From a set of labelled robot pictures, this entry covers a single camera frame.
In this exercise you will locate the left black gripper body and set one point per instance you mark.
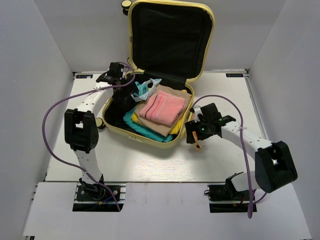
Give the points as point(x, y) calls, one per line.
point(122, 79)

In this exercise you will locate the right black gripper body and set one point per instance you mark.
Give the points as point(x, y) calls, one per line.
point(204, 130)

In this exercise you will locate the yellow cloth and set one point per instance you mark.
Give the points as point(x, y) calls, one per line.
point(175, 128)

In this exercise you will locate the beige cosmetic tube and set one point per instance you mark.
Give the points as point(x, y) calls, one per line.
point(196, 143)

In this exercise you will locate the beige cloth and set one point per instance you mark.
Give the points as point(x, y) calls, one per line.
point(175, 92)

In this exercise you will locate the teal cat-ear headphones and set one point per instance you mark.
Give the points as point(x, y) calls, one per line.
point(145, 89)

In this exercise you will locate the pink striped towel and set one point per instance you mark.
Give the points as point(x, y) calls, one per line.
point(163, 108)

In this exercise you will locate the teal cloth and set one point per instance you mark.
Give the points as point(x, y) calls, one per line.
point(147, 132)

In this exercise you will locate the yellow suitcase with black lining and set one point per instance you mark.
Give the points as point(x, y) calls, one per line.
point(169, 39)

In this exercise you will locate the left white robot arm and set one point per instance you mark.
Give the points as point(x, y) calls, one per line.
point(80, 128)

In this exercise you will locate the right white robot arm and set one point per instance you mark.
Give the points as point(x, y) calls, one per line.
point(273, 163)

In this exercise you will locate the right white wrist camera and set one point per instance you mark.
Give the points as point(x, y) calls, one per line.
point(197, 114)

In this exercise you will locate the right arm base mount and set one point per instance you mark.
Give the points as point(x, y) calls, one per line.
point(220, 201)

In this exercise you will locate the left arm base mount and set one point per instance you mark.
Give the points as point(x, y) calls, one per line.
point(89, 201)

